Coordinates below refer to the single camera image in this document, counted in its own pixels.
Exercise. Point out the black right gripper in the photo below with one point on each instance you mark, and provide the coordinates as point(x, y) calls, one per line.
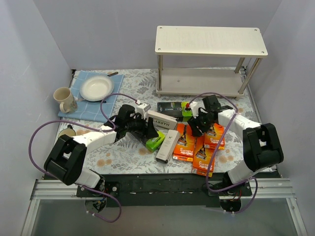
point(197, 123)

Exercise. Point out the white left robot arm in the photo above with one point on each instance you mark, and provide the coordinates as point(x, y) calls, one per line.
point(66, 159)

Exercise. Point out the orange Gillette razor box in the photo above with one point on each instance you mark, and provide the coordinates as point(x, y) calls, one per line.
point(202, 157)
point(213, 135)
point(185, 147)

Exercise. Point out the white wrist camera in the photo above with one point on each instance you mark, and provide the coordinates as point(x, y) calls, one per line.
point(193, 108)
point(143, 109)

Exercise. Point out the cream mug black handle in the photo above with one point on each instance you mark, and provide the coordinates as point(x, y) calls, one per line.
point(69, 131)

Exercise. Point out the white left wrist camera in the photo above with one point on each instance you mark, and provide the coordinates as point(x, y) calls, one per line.
point(143, 109)

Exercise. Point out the cream floral mug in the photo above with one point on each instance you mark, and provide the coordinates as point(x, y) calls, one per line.
point(64, 97)

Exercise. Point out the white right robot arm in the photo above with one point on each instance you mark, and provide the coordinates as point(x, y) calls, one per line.
point(261, 144)

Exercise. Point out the white H razor box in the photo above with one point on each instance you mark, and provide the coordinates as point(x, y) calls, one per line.
point(166, 149)

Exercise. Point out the floral table mat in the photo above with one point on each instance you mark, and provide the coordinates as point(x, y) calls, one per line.
point(129, 156)

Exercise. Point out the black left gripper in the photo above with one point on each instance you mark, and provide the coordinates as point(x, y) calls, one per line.
point(146, 125)

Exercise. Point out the white two-tier shelf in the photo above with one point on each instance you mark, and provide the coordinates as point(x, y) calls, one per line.
point(193, 60)

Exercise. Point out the grey Harry's razor box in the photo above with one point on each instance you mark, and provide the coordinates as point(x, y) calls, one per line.
point(162, 120)

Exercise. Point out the black green razor box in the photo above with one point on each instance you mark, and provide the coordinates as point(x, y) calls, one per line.
point(152, 144)
point(176, 110)

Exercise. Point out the aluminium rail frame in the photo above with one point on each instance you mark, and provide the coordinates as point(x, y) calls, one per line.
point(268, 188)

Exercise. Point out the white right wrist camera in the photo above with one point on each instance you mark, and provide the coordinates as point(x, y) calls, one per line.
point(193, 108)

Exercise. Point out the white ceramic plate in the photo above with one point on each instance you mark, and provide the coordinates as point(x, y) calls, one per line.
point(96, 88)

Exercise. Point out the black handled knife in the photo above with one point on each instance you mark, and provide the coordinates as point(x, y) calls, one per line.
point(112, 74)

